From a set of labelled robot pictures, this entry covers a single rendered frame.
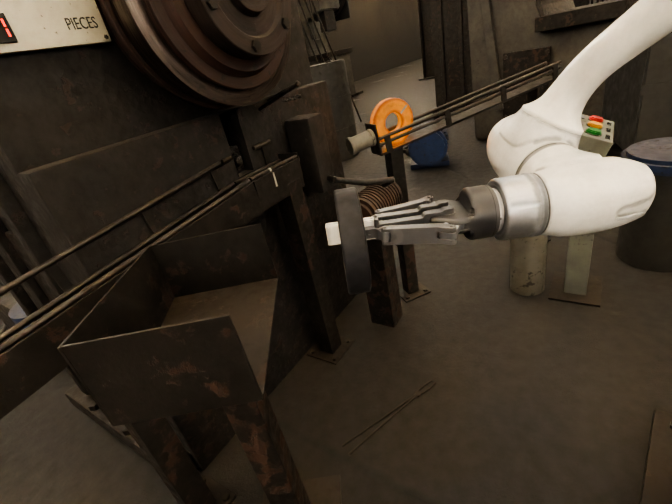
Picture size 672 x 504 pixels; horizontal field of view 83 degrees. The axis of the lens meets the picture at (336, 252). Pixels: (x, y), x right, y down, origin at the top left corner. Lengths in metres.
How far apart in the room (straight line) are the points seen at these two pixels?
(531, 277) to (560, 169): 1.01
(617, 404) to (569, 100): 0.86
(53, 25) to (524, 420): 1.38
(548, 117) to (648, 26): 0.15
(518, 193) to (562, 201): 0.06
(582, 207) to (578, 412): 0.77
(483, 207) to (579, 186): 0.12
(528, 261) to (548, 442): 0.63
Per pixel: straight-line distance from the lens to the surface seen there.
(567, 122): 0.70
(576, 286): 1.63
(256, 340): 0.60
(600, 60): 0.69
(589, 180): 0.59
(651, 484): 1.16
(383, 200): 1.25
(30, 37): 0.95
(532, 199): 0.56
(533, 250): 1.52
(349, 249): 0.48
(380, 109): 1.34
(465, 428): 1.18
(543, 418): 1.23
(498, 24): 3.53
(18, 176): 0.92
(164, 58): 0.90
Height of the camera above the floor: 0.95
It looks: 27 degrees down
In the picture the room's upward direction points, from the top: 13 degrees counter-clockwise
